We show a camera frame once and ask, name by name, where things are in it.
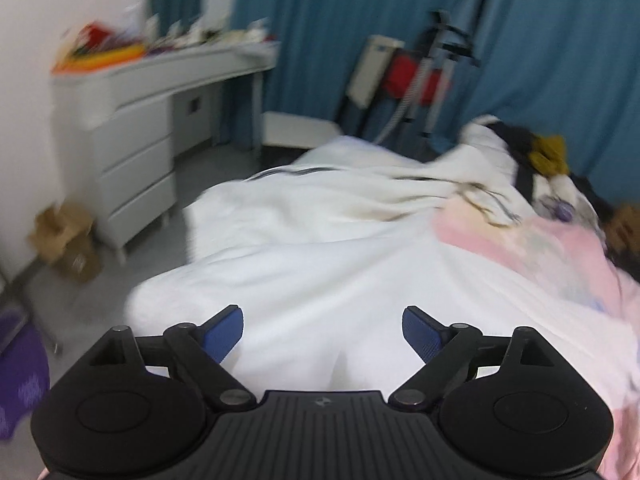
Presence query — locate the black cloth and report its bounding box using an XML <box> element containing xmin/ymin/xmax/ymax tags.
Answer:
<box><xmin>492</xmin><ymin>121</ymin><xmax>540</xmax><ymax>202</ymax></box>

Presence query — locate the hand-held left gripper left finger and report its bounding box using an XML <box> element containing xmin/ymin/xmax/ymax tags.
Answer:
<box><xmin>87</xmin><ymin>304</ymin><xmax>254</xmax><ymax>412</ymax></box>

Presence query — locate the pile of desk clutter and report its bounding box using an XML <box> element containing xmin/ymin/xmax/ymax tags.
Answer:
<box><xmin>52</xmin><ymin>2</ymin><xmax>279</xmax><ymax>74</ymax></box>

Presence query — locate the brown cloth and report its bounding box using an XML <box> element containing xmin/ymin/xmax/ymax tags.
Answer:
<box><xmin>602</xmin><ymin>204</ymin><xmax>640</xmax><ymax>257</ymax></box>

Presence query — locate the blue curtain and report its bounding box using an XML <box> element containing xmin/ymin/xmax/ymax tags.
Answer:
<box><xmin>231</xmin><ymin>0</ymin><xmax>640</xmax><ymax>202</ymax></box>

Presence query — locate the cardboard box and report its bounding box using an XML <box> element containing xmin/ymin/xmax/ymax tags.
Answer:
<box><xmin>29</xmin><ymin>202</ymin><xmax>104</xmax><ymax>285</ymax></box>

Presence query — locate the white low box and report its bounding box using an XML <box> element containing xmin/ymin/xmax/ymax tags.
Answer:
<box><xmin>262</xmin><ymin>111</ymin><xmax>347</xmax><ymax>150</ymax></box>

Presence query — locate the grey metal stand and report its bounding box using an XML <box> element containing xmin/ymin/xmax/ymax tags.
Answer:
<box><xmin>374</xmin><ymin>9</ymin><xmax>482</xmax><ymax>147</ymax></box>

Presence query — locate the white dresser desk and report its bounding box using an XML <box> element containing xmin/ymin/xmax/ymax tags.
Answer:
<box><xmin>50</xmin><ymin>42</ymin><xmax>279</xmax><ymax>266</ymax></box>

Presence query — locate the pink garment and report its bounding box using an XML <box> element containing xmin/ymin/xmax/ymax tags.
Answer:
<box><xmin>432</xmin><ymin>195</ymin><xmax>640</xmax><ymax>480</ymax></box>

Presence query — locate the white bed blanket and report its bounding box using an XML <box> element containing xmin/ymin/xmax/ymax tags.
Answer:
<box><xmin>124</xmin><ymin>135</ymin><xmax>640</xmax><ymax>480</ymax></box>

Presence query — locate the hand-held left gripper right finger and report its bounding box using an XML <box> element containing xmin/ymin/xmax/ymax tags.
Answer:
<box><xmin>389</xmin><ymin>304</ymin><xmax>559</xmax><ymax>410</ymax></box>

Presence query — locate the mustard yellow cloth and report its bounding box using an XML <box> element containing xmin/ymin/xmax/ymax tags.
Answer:
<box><xmin>529</xmin><ymin>134</ymin><xmax>569</xmax><ymax>177</ymax></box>

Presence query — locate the purple patterned cloth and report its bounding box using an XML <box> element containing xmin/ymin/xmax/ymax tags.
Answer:
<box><xmin>0</xmin><ymin>310</ymin><xmax>51</xmax><ymax>442</ymax></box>

